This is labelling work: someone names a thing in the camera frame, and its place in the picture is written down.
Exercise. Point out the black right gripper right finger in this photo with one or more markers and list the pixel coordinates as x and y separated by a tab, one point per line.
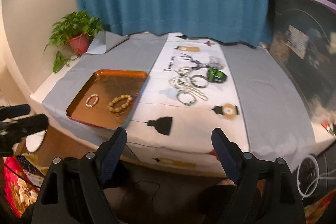
266	191

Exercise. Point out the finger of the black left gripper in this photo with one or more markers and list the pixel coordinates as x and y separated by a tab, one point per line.
9	112
14	131

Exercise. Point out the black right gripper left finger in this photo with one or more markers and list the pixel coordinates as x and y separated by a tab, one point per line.
73	190

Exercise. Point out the green black watch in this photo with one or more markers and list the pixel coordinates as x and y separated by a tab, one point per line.
216	76

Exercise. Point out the white fan base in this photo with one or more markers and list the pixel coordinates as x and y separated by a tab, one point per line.
34	141

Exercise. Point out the red floral fabric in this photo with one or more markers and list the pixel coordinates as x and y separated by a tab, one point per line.
22	178

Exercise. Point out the grey table cloth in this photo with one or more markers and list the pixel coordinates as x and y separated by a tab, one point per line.
276	121

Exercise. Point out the orange metal tray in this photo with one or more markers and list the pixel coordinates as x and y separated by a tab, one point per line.
108	99

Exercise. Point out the red flower pot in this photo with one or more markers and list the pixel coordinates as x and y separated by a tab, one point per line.
79	44

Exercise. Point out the green potted plant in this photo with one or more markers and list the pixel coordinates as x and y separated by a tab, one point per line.
72	25

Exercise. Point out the white printed table runner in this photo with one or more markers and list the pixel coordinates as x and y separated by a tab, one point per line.
172	130

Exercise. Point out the dark printed storage box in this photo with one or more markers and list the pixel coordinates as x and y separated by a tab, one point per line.
303	44

